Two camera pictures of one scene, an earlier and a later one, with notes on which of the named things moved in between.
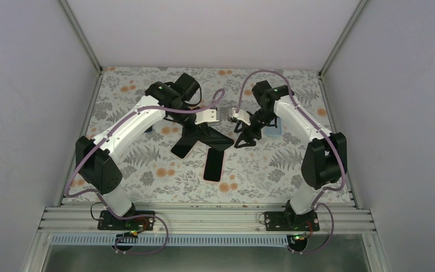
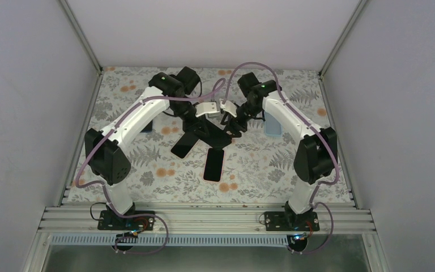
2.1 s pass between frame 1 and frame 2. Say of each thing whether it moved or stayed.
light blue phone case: stayed
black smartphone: stayed
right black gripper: moved
